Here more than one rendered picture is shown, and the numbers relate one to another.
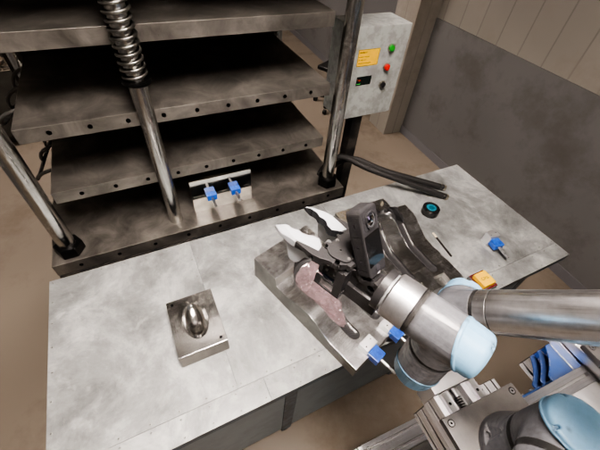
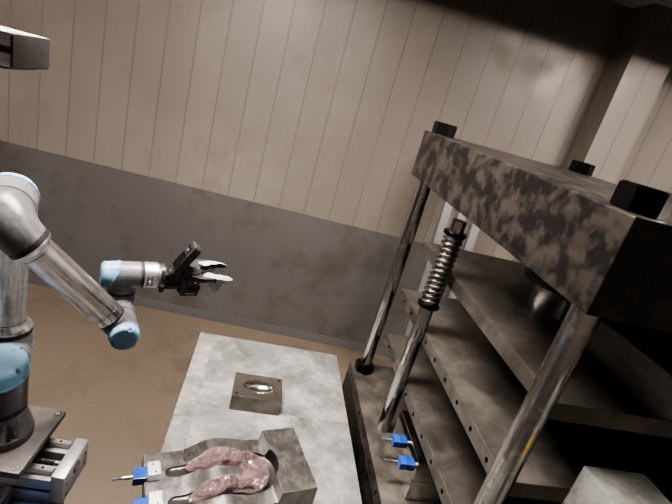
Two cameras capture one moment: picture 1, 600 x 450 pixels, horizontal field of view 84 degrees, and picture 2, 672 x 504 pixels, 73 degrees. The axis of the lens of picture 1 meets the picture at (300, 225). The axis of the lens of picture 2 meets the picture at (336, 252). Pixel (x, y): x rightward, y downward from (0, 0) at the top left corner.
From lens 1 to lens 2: 1.60 m
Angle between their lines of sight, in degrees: 88
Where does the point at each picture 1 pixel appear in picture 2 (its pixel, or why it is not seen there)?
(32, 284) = not seen: hidden behind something
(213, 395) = (203, 390)
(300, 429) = not seen: outside the picture
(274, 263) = (279, 437)
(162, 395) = (222, 373)
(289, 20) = (516, 362)
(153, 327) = not seen: hidden behind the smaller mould
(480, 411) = (38, 434)
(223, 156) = (422, 423)
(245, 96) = (454, 387)
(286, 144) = (447, 489)
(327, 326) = (194, 451)
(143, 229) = (374, 405)
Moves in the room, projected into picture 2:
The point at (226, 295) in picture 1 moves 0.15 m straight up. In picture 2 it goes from (276, 424) to (284, 393)
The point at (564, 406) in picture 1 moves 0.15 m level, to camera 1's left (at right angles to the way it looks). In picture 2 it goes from (17, 360) to (73, 337)
